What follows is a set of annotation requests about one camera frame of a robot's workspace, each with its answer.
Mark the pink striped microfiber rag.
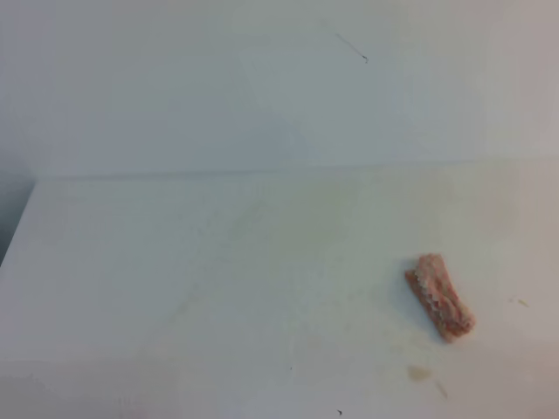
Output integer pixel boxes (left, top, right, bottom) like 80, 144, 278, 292
405, 253, 475, 343

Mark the small brown coffee spot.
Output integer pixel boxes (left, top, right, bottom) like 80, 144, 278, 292
407, 365, 432, 382

